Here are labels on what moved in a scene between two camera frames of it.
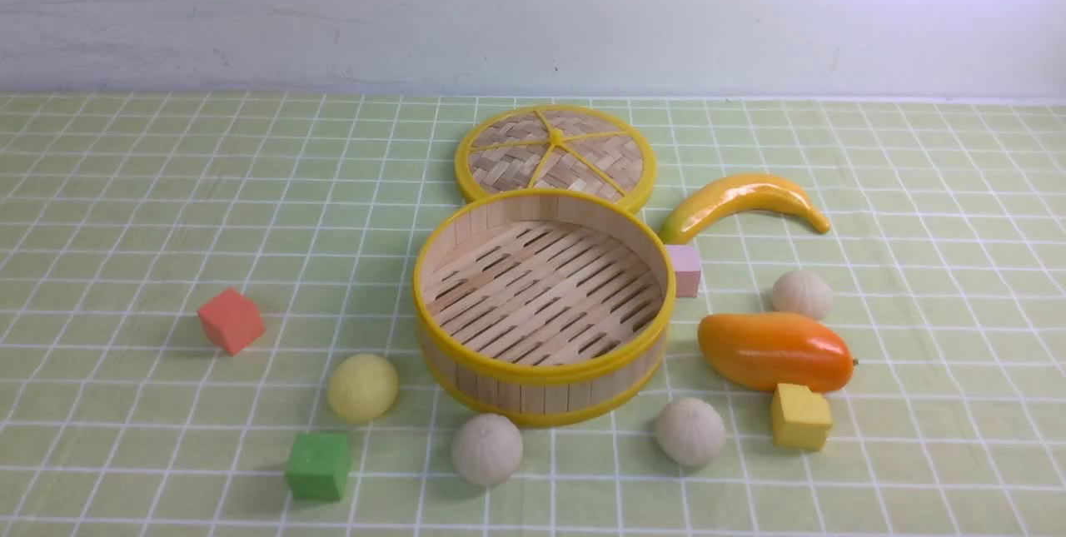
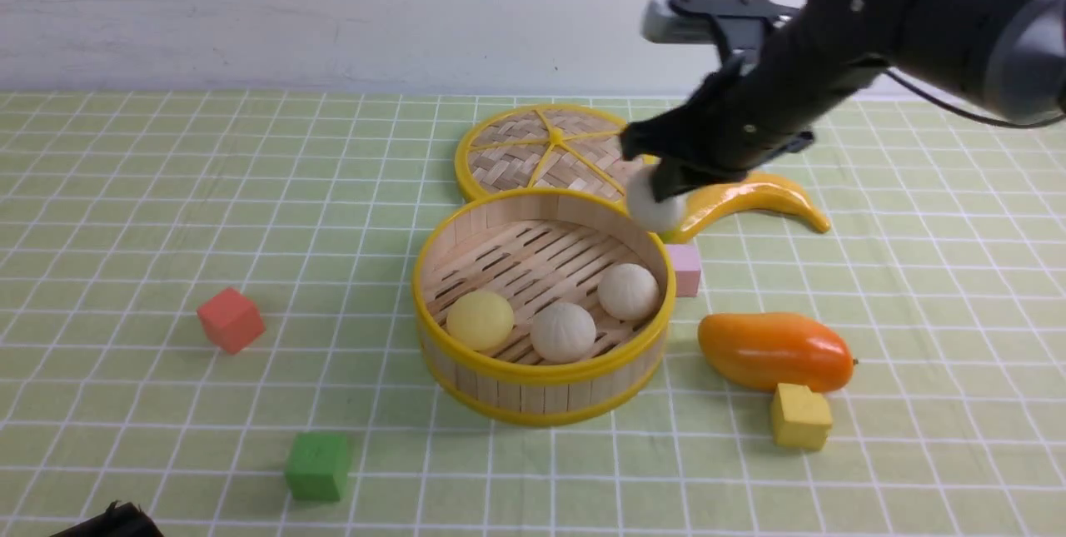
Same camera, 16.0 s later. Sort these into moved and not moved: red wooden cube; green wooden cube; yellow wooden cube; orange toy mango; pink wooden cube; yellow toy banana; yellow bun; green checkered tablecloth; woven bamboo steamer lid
Moved: yellow bun
Not moved: red wooden cube; orange toy mango; woven bamboo steamer lid; yellow toy banana; green wooden cube; yellow wooden cube; green checkered tablecloth; pink wooden cube
